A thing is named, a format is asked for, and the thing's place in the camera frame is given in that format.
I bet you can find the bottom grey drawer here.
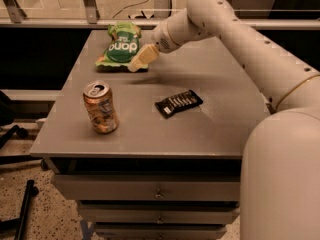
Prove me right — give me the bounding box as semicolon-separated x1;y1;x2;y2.
95;223;226;240

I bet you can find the green rice chip bag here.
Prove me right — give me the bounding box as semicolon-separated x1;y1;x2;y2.
95;22;141;71

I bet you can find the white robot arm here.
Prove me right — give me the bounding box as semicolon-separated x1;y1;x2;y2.
129;0;320;240

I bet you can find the grey drawer cabinet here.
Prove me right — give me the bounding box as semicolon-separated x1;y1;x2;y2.
29;29;272;240

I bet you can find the orange soda can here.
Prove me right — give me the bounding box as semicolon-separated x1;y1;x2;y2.
83;80;119;134

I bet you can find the metal window railing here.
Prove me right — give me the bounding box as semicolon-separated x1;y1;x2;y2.
0;0;320;30

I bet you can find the black office chair base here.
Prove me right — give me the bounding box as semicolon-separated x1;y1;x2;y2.
0;92;42;240

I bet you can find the top grey drawer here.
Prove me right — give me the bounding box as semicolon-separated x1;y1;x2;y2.
52;175;240;201

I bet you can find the black candy bar wrapper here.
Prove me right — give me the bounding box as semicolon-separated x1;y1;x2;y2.
155;90;203;119

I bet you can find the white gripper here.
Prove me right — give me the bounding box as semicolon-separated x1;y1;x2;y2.
128;23;181;72

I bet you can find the middle grey drawer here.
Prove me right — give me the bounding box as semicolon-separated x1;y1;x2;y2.
78;202;240;224

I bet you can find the grey drawer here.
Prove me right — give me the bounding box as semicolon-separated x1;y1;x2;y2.
95;223;226;240
78;202;240;224
52;175;240;201

